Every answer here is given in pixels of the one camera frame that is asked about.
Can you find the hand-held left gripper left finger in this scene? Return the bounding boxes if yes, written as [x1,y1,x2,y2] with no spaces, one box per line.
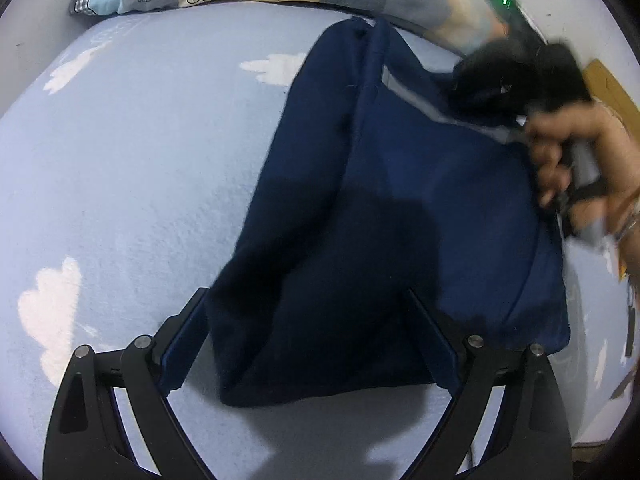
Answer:
[42,287,211,480]

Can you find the person's right hand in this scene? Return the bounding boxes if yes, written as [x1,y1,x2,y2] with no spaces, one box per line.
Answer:
[522,104,640,241]

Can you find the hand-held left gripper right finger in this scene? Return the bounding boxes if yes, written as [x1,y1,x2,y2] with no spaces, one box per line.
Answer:
[405,287,572,480]

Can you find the light blue cloud blanket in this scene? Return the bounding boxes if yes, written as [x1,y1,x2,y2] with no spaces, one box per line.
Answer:
[0,0,631,480]

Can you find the brown cardboard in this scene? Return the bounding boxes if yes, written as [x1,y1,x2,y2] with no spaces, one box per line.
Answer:
[584,59,640,128]

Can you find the navy blue pants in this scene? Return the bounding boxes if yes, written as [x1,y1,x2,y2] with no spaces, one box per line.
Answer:
[206,16,572,408]

